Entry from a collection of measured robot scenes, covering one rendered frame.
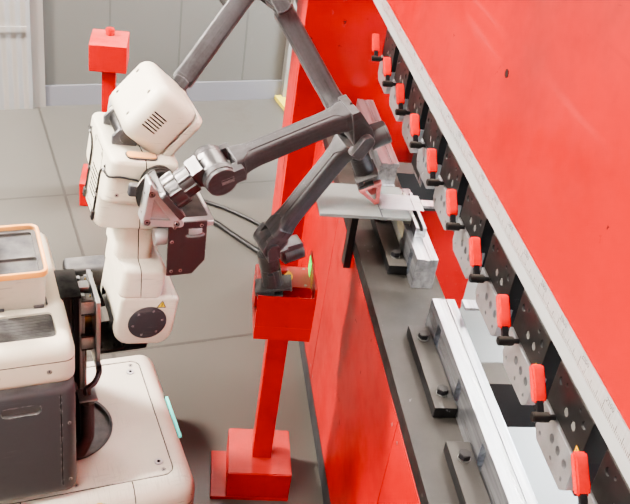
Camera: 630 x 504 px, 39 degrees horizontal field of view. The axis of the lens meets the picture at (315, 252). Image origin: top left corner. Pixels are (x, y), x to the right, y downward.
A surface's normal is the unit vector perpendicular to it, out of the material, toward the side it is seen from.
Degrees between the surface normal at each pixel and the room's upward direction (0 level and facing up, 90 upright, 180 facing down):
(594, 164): 90
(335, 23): 90
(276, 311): 90
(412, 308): 0
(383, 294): 0
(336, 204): 0
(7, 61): 90
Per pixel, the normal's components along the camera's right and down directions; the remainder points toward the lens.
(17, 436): 0.36, 0.54
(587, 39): -0.98, -0.05
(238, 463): 0.13, -0.83
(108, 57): 0.11, 0.55
